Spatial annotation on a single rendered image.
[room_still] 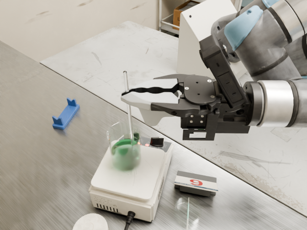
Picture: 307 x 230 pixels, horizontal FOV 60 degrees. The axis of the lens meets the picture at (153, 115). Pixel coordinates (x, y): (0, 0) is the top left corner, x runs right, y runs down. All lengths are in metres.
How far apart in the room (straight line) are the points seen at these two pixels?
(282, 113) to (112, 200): 0.33
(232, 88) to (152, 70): 0.58
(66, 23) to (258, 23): 1.75
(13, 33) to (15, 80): 0.96
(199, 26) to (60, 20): 1.39
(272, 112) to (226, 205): 0.26
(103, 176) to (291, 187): 0.41
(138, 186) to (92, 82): 0.49
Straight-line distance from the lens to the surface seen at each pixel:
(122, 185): 0.51
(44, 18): 2.02
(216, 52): 0.36
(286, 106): 0.43
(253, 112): 0.42
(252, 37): 0.52
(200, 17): 0.89
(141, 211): 0.53
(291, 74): 0.54
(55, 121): 0.76
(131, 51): 1.06
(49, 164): 0.69
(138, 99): 0.40
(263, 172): 0.68
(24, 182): 0.68
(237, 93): 0.41
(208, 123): 0.42
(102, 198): 0.54
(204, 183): 0.60
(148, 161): 0.54
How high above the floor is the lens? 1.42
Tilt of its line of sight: 42 degrees down
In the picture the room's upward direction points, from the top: straight up
